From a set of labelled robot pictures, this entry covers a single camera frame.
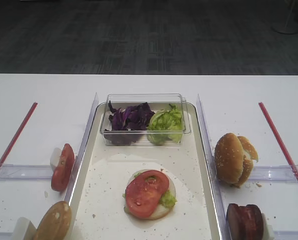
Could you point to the left upper clear rail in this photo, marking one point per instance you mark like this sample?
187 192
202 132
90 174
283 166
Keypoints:
17 172

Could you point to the long clear divider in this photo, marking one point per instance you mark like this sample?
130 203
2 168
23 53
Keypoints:
79 159
222 226

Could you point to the clear plastic container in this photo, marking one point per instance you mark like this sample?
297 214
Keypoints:
156 103

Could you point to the stack of meat slices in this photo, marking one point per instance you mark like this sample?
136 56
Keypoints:
245 222

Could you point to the white block behind tomato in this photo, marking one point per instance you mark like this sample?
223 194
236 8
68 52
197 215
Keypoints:
55 157

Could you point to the right red strip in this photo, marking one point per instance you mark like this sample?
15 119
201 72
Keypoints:
279 140

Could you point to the left red strip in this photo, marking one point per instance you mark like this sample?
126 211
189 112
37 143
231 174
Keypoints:
17 134

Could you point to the upright tomato slices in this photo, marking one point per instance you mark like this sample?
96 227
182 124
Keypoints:
62 172

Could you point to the lettuce piece on bun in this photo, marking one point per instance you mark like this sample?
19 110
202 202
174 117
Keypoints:
167 200

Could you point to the right long clear divider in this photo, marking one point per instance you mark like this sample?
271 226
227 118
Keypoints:
222 226

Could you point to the white block behind bun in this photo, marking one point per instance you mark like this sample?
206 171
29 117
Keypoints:
23 230

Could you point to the bottom bun on tray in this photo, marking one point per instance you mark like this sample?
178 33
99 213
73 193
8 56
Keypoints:
160 211

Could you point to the purple cabbage leaves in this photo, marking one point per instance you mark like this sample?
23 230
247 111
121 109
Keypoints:
130 119

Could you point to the upright bun half left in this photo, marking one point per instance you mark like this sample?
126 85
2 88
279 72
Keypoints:
55 223

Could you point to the red strip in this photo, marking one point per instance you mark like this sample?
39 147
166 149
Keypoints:
17 134
279 140

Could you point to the tomato slice on bun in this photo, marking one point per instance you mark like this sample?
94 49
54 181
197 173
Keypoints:
147 181

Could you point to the white block behind meat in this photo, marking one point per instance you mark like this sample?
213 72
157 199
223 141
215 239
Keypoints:
268 230

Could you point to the green lettuce in container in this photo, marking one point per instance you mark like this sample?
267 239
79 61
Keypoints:
166 120

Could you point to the clear rail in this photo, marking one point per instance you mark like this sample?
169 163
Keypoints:
17 172
283 173

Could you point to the sesame bun stack right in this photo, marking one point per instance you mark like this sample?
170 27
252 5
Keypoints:
234 156

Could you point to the white floor stand base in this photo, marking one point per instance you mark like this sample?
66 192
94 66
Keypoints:
288 27

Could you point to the metal baking tray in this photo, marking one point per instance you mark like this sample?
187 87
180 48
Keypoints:
105 174

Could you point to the left long clear divider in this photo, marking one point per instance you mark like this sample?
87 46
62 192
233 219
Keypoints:
79 159

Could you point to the right upper clear rail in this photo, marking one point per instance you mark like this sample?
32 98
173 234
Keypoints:
283 173

